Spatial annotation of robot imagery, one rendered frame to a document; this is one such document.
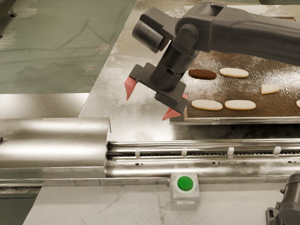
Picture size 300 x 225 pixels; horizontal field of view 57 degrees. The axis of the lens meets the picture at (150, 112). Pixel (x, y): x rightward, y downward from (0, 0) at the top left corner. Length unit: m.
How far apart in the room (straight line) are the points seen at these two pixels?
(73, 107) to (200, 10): 0.69
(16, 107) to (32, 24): 2.42
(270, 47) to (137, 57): 0.87
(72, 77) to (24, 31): 1.03
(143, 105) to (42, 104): 0.38
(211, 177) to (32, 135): 0.52
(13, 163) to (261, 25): 0.67
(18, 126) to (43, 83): 1.67
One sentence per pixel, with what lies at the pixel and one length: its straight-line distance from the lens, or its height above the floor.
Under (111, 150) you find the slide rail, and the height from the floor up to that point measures 0.85.
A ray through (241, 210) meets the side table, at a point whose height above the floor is 0.82.
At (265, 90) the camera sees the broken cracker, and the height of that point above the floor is 0.92.
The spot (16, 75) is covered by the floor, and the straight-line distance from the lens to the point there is 2.74.
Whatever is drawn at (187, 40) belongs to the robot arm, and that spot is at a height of 1.29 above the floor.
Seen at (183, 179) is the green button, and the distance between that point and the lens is 0.74.
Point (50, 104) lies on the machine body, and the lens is 1.10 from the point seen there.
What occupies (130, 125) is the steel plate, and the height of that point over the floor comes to 0.82.
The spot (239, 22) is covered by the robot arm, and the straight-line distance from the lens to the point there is 0.46.
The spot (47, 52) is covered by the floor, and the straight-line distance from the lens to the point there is 2.94.
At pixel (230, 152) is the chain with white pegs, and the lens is 0.87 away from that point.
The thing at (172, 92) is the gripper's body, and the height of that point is 1.15.
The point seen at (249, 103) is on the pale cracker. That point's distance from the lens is 0.96.
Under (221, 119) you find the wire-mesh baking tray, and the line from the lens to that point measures 0.90.
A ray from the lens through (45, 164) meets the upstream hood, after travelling 0.79.
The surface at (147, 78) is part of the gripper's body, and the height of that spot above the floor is 1.17.
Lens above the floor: 1.54
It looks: 46 degrees down
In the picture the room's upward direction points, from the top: straight up
